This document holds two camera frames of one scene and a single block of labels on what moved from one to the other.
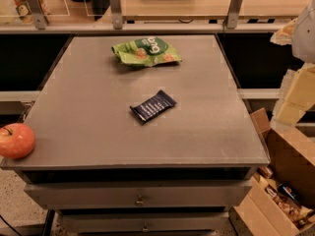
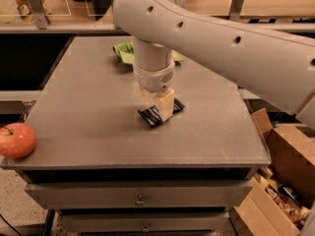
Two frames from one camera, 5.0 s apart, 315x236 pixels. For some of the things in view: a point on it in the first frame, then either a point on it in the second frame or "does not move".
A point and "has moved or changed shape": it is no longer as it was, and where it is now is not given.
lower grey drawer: (164, 222) does not move
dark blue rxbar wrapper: (151, 107) has moved or changed shape
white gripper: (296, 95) -> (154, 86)
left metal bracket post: (40, 20) does not move
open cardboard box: (280, 199) does not move
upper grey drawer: (142, 195) does not move
